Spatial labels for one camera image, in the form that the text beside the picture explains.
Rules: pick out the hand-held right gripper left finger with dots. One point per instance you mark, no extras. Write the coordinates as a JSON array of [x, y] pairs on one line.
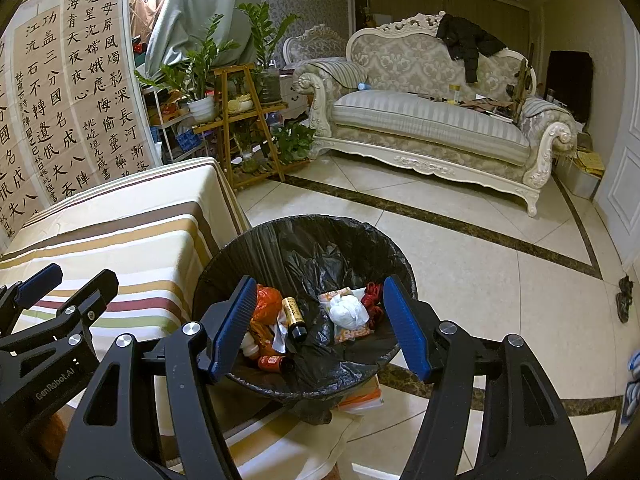
[[235, 325]]

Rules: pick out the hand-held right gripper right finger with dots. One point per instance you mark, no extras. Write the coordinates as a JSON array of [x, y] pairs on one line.
[[407, 325]]

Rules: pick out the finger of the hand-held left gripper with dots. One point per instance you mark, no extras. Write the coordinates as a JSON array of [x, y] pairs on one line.
[[95, 300], [37, 282]]

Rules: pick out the red bottle with black cap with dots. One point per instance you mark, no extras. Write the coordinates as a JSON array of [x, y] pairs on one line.
[[272, 361]]

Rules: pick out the orange printed clear plastic bag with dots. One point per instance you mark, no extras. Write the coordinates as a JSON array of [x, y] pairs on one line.
[[350, 336]]

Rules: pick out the brown bottle with gold label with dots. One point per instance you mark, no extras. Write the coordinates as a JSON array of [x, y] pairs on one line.
[[292, 312]]

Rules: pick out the white paper ball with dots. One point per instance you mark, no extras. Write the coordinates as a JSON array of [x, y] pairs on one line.
[[347, 312]]

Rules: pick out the trash bin with black bag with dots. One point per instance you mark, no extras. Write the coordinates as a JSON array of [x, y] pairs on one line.
[[310, 255]]

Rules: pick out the striped tablecloth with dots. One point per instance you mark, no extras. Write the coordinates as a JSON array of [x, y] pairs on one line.
[[125, 240]]

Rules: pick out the orange box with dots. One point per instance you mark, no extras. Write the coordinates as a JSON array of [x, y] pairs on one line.
[[362, 395]]

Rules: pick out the calligraphy scroll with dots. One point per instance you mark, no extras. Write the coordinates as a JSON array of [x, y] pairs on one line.
[[12, 160], [115, 60], [42, 110]]

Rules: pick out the blue crate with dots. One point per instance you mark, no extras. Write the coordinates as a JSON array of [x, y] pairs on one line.
[[185, 139]]

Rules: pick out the trailing green plant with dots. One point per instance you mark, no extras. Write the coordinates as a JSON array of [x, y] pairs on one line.
[[295, 142]]

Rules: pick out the metal shelf rack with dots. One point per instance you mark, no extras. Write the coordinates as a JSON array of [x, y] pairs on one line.
[[165, 120]]

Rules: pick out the ornate cream sofa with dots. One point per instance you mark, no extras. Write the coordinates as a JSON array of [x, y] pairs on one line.
[[425, 125]]

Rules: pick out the wooden plant stand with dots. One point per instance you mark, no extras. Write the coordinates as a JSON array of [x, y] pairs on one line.
[[227, 110]]

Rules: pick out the dark shoes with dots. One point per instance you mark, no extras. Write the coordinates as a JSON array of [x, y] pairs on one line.
[[624, 300]]

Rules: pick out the potted plant in white pot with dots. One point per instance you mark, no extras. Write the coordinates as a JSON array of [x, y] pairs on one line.
[[202, 107]]

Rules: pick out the yellow bowl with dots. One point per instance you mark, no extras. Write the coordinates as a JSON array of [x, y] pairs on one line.
[[241, 105]]

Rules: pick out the blue and white slippers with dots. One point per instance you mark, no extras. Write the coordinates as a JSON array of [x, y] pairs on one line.
[[632, 390]]

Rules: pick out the box with yellow papers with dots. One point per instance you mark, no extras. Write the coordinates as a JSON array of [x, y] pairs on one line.
[[585, 170]]

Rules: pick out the jar with yellow lid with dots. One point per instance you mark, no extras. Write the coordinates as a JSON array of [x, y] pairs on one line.
[[455, 94]]

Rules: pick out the tall plant in dark pot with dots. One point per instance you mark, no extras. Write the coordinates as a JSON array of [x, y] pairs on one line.
[[267, 50]]

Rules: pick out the white door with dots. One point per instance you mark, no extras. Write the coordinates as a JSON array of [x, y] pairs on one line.
[[622, 135]]

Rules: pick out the patterned armchair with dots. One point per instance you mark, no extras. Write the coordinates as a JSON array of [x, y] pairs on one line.
[[315, 45]]

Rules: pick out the black jacket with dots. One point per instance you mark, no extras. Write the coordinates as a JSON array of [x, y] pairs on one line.
[[467, 40]]

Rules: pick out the grey curtain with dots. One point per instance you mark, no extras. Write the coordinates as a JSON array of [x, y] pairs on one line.
[[200, 5]]

